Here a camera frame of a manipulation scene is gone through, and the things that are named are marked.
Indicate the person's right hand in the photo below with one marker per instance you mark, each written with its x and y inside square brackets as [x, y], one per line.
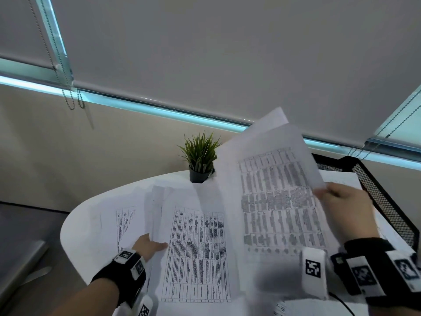
[348, 213]

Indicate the person's left hand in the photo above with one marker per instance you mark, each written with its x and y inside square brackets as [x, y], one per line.
[148, 248]

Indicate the black mesh paper tray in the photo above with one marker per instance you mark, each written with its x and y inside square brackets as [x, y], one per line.
[388, 200]

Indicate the person's right forearm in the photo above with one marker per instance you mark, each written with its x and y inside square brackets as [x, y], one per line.
[394, 312]

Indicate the person's left forearm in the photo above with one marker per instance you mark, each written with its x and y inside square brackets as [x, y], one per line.
[85, 299]

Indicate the black right wristband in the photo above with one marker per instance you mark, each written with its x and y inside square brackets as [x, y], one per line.
[361, 246]

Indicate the black wristband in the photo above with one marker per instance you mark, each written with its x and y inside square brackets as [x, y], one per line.
[361, 246]
[112, 276]

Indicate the black left wristband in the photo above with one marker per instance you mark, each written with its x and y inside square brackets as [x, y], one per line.
[112, 276]

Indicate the white table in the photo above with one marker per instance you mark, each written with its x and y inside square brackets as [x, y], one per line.
[82, 227]

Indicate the potted green plant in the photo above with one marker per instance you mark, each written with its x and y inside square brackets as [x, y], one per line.
[199, 176]

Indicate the grey low cabinet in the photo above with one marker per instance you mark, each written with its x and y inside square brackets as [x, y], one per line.
[19, 259]

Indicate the glass window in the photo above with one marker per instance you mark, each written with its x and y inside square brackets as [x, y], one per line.
[164, 112]

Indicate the wide grey roller blind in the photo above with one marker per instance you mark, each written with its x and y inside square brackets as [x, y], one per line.
[230, 55]

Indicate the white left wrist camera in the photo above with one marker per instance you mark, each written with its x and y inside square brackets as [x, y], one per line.
[144, 309]

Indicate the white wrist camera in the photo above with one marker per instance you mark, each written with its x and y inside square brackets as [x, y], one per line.
[312, 283]
[144, 309]

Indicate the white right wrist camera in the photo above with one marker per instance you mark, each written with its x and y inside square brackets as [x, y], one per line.
[312, 283]

